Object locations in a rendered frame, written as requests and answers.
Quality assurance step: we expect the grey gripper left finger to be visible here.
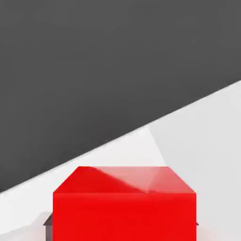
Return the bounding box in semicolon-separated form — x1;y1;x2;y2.
11;212;54;241

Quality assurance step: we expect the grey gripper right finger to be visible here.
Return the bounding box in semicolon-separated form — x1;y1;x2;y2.
196;221;226;241

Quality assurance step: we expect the small red cube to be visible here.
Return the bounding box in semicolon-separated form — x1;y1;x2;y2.
53;166;197;241

